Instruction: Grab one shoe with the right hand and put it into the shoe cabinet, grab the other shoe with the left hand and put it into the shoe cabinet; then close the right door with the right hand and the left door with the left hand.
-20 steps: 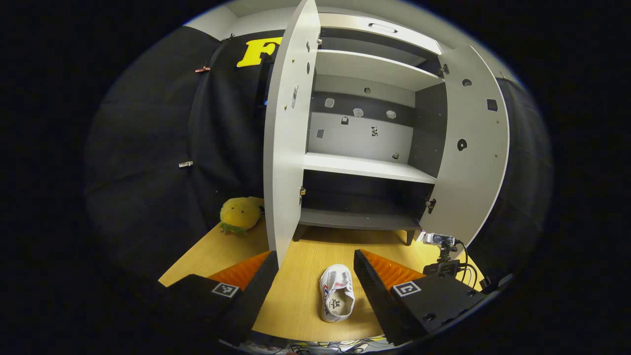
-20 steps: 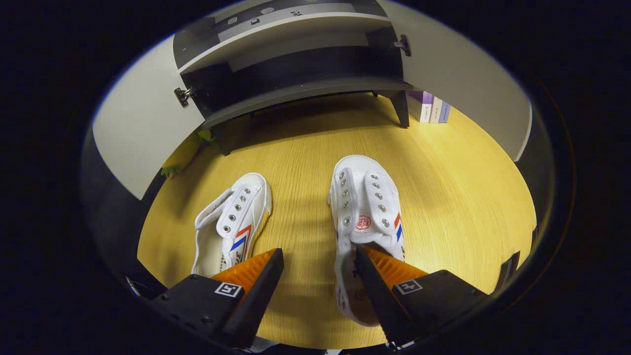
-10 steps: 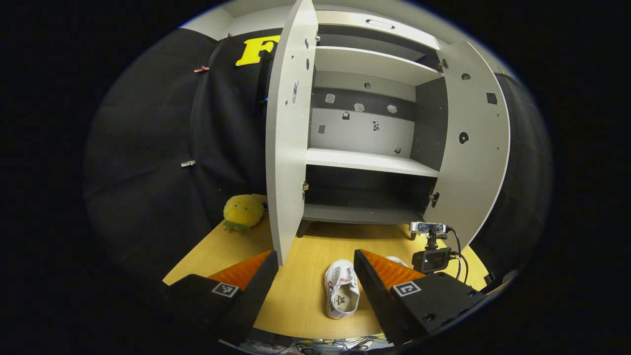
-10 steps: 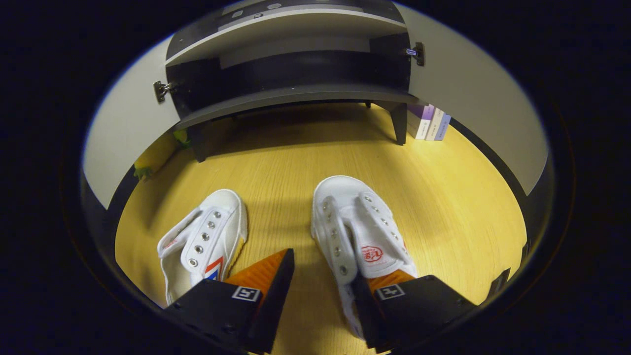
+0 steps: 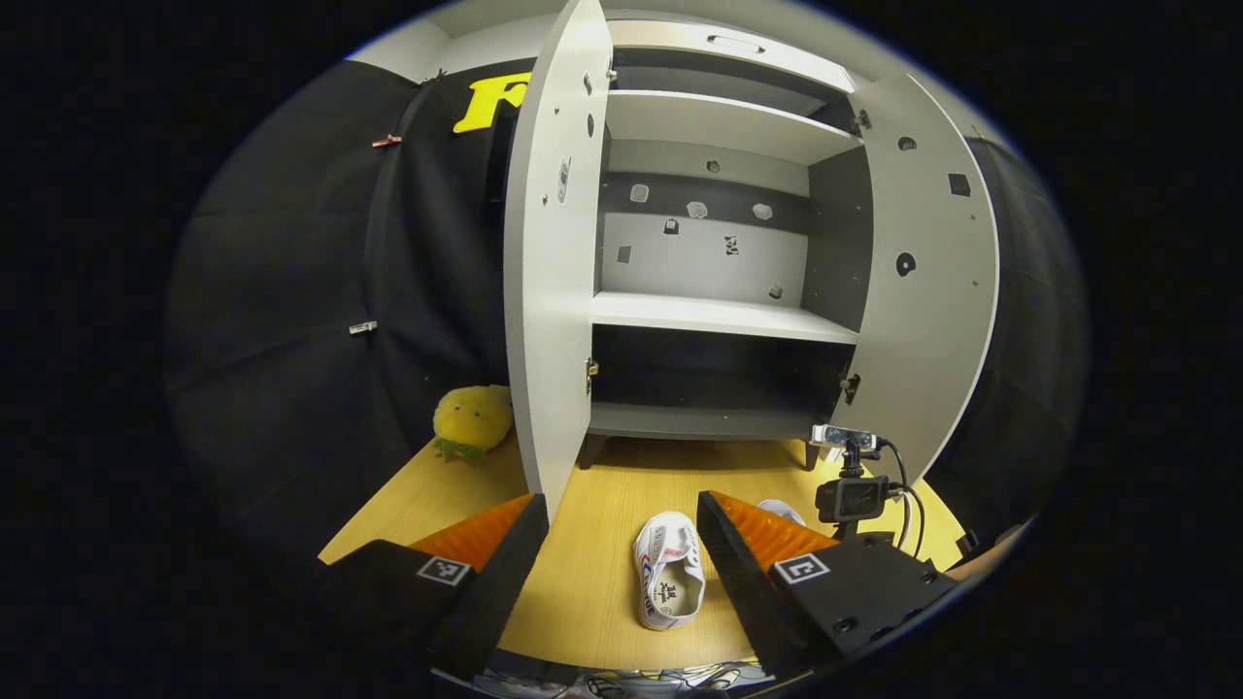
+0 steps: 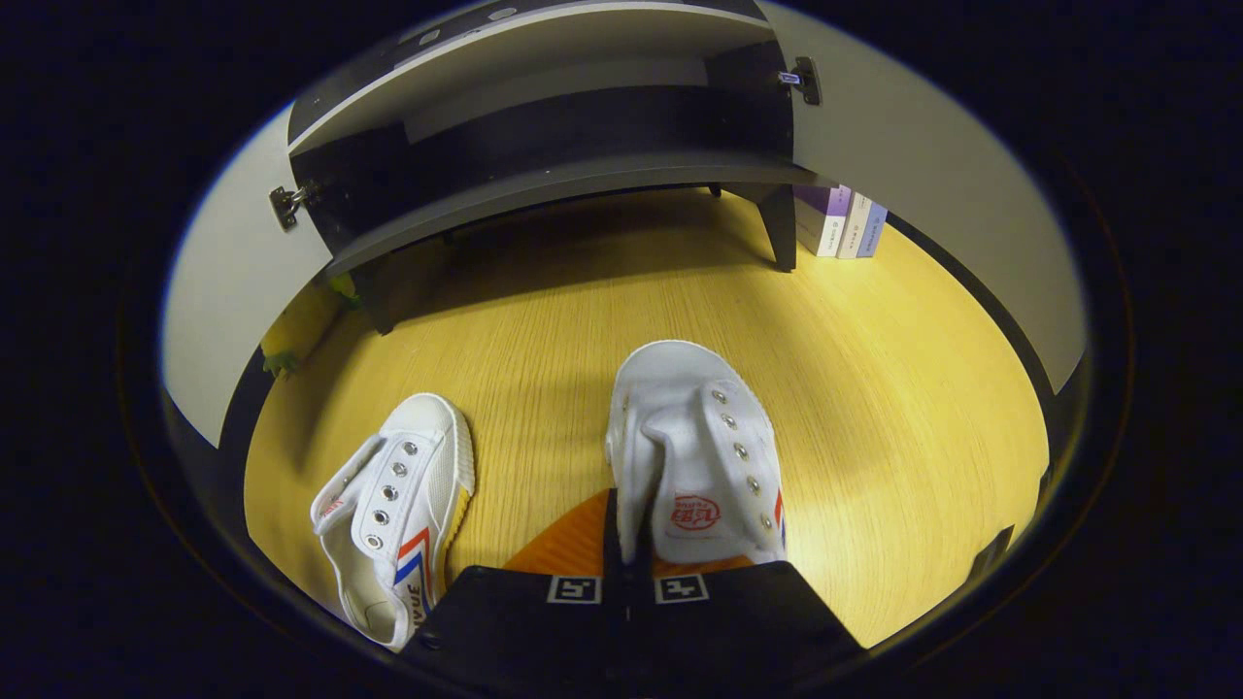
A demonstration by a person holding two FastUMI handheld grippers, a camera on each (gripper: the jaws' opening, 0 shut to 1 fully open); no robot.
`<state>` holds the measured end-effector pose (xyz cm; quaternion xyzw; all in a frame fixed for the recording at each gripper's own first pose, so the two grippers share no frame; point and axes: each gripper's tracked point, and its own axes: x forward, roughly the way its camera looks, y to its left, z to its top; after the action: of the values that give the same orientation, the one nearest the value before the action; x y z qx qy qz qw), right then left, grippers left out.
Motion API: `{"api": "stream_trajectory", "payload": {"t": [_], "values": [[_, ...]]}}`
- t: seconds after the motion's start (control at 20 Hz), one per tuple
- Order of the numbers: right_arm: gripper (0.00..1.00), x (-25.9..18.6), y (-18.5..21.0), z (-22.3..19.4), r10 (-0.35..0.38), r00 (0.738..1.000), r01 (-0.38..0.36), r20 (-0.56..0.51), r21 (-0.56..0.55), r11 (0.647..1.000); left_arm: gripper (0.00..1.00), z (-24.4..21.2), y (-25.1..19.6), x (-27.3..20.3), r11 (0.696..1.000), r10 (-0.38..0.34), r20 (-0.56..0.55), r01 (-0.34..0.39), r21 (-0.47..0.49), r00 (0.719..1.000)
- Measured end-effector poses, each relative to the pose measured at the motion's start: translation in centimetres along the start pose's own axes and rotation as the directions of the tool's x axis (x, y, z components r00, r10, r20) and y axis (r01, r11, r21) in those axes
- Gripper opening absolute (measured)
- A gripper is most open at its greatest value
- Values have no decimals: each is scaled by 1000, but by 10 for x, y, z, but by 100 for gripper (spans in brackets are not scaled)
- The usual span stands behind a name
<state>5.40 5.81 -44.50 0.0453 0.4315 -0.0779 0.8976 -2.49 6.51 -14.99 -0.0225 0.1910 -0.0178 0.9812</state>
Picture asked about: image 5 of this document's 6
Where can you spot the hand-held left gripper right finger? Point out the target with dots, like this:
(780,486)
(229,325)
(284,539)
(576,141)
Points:
(753,592)

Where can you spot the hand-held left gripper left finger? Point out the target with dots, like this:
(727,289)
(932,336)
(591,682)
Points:
(490,592)

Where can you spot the white canvas shoe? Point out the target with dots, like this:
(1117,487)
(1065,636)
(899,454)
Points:
(780,510)
(670,573)

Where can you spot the white cabinet door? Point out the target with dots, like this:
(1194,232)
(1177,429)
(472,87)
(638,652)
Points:
(932,320)
(549,291)

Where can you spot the white shoe cabinet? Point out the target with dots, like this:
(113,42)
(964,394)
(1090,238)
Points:
(719,316)

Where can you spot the white cabinet drawer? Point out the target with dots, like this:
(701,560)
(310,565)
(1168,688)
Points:
(670,39)

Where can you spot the yellow plush toy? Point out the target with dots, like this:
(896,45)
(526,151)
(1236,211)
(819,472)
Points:
(473,417)

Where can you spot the black backdrop cloth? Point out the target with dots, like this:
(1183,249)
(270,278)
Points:
(291,291)

